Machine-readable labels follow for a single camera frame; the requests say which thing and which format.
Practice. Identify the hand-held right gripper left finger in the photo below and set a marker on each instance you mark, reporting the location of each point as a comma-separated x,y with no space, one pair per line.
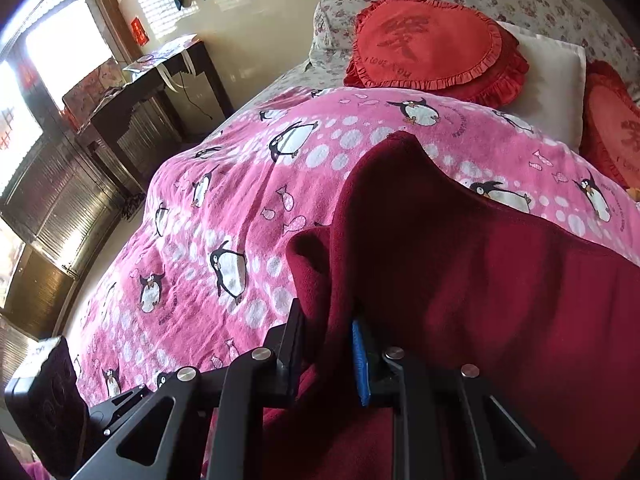
290,355

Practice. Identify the large red heart cushion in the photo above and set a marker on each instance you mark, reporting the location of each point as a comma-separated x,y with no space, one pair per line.
430,45

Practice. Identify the maroon fleece top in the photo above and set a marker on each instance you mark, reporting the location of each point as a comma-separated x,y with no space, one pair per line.
475,285

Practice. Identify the dark slatted window cabinet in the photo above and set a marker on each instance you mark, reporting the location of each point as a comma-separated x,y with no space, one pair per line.
65,200

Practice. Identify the dark patterned floor cloth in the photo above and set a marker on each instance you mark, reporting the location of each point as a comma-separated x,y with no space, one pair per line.
135,206

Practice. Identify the floral pillow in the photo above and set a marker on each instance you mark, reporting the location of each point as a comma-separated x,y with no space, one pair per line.
335,20

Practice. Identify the dark wooden desk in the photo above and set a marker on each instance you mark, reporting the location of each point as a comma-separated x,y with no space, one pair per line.
200,70

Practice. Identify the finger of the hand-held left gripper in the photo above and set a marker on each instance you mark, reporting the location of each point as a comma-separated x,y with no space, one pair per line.
120,405

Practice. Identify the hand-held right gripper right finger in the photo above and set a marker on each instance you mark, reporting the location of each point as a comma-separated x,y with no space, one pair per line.
360,365

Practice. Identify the patterned cardboard box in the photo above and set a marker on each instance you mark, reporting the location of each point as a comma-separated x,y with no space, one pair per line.
92,85

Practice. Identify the orange object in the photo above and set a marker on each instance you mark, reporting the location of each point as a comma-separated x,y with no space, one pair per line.
634,193

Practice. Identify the white pillow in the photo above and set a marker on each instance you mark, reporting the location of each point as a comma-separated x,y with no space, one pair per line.
550,85

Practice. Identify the red window sticker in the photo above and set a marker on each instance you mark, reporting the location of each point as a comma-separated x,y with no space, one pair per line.
139,31

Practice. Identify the small red heart cushion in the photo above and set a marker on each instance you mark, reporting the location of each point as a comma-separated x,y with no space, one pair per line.
615,130

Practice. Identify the pink penguin blanket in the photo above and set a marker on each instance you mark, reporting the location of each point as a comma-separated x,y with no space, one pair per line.
250,200

